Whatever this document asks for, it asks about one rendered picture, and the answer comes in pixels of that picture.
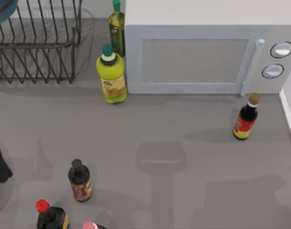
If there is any teal plate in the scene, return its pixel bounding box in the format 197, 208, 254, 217
0, 0, 19, 26

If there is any pale microwave oven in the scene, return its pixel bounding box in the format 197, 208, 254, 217
124, 0, 291, 97

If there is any dark bottle with pink cap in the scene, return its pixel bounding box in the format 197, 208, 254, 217
82, 221, 108, 229

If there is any dark bottle with gold cap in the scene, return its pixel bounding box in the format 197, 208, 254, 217
232, 93, 261, 141

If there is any microwave oven door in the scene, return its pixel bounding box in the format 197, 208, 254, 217
125, 25, 256, 94

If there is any tall dark green bottle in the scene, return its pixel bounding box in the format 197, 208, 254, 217
108, 0, 126, 58

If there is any microwave knob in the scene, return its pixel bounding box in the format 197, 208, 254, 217
261, 63, 284, 79
270, 41, 291, 58

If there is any light green bottle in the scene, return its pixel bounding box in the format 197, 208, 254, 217
96, 43, 128, 104

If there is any dark bottle with red cap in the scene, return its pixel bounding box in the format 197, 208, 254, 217
35, 198, 70, 229

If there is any black wire dish rack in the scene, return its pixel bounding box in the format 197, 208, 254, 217
0, 0, 83, 84

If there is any dark bottle with black cap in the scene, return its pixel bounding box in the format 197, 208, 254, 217
67, 158, 93, 202

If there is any microwave door handle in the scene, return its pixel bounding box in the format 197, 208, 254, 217
240, 39, 265, 97

